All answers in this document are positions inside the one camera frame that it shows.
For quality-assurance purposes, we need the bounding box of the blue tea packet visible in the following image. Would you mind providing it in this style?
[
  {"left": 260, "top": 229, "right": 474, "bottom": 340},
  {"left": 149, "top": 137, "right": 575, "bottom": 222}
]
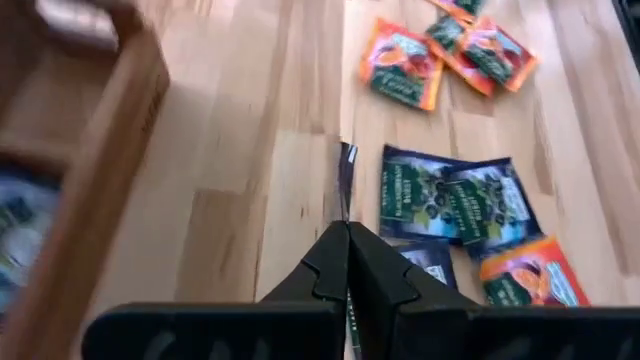
[
  {"left": 0, "top": 167, "right": 62, "bottom": 316},
  {"left": 392, "top": 238, "right": 460, "bottom": 292},
  {"left": 337, "top": 141, "right": 363, "bottom": 360}
]

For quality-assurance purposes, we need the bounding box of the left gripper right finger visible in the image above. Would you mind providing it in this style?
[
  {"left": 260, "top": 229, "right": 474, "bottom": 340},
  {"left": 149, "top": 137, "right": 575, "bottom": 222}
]
[{"left": 348, "top": 222, "right": 640, "bottom": 360}]

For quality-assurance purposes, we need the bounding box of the orange tea packet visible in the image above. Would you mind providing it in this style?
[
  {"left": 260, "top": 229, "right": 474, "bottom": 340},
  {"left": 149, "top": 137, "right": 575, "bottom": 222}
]
[
  {"left": 358, "top": 17, "right": 445, "bottom": 112},
  {"left": 424, "top": 13, "right": 497, "bottom": 98},
  {"left": 478, "top": 235, "right": 592, "bottom": 308},
  {"left": 458, "top": 16, "right": 540, "bottom": 94},
  {"left": 428, "top": 0, "right": 489, "bottom": 22}
]

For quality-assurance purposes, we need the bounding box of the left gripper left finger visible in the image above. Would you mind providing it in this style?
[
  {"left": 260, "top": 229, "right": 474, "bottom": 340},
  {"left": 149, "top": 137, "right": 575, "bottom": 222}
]
[{"left": 82, "top": 221, "right": 350, "bottom": 360}]

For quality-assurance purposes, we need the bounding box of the black silver snack packet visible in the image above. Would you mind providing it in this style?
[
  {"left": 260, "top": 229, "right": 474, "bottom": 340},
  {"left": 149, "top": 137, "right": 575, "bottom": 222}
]
[
  {"left": 442, "top": 156, "right": 545, "bottom": 261},
  {"left": 378, "top": 143, "right": 469, "bottom": 247}
]

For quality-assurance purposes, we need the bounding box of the brown wooden tea box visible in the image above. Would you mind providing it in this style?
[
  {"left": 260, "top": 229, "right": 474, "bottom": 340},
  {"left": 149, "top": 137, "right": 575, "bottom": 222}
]
[{"left": 0, "top": 0, "right": 172, "bottom": 360}]

